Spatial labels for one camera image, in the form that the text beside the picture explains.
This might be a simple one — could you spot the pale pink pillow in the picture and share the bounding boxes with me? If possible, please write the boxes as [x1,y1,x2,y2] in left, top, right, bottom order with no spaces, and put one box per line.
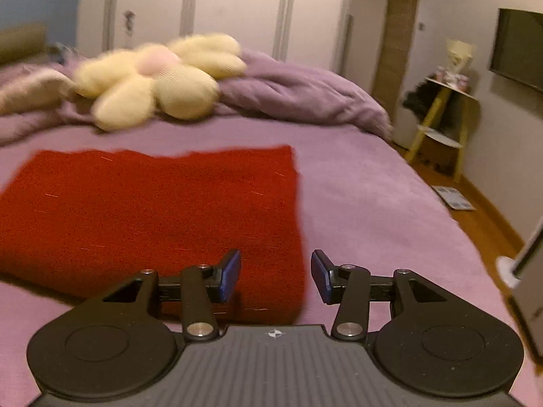
[0,70,75,115]

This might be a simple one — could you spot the black cloth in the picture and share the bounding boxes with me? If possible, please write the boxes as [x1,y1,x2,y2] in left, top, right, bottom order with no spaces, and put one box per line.
[402,80,439,119]

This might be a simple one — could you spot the wall-mounted television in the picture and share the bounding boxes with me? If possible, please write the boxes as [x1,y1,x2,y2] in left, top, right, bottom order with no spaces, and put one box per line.
[489,7,543,94]

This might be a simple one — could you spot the wooden door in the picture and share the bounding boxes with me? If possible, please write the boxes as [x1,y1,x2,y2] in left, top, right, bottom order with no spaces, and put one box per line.
[373,0,420,113]

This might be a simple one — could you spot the purple duvet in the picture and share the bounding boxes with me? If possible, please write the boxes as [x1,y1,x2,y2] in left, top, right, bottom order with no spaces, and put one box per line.
[0,49,393,145]

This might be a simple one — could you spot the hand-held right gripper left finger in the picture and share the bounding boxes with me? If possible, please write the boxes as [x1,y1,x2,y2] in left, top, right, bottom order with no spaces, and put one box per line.
[102,249,242,340]

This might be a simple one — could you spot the red knit cardigan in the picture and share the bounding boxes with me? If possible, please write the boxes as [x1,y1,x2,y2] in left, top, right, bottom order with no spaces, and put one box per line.
[0,145,308,325]

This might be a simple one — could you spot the white wardrobe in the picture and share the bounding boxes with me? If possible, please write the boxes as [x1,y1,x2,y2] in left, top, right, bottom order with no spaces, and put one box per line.
[78,0,355,81]

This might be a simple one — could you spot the cream paper bag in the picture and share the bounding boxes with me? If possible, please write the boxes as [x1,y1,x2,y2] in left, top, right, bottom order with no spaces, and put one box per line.
[445,38,476,78]

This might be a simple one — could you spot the yellow-legged side shelf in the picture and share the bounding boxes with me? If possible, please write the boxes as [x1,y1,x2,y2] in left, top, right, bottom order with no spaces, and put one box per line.
[405,75,480,183]

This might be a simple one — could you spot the small pink figurines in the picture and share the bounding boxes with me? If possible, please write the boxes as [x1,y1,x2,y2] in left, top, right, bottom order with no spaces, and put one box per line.
[435,67,469,88]

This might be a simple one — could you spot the grey-green padded headboard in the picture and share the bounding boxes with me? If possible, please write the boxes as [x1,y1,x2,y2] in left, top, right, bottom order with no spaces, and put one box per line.
[0,23,47,64]

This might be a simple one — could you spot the grey flat panel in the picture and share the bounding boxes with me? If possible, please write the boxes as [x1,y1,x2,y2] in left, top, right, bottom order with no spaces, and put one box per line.
[511,227,543,365]

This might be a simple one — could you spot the white round base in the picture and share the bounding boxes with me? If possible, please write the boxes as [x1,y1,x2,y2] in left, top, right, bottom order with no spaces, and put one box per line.
[496,255,520,287]

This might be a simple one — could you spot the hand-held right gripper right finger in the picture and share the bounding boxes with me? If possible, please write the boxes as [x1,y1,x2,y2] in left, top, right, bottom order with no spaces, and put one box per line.
[311,249,448,341]

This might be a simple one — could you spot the cream flower-shaped pillow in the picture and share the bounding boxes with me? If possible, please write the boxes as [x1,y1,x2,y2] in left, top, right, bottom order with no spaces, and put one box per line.
[74,34,247,131]

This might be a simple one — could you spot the bathroom scale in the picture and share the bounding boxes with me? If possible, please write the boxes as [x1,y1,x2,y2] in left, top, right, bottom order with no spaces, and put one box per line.
[432,184,476,212]

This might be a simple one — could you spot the white bin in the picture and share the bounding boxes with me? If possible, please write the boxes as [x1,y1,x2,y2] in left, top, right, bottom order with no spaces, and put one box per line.
[391,108,420,150]

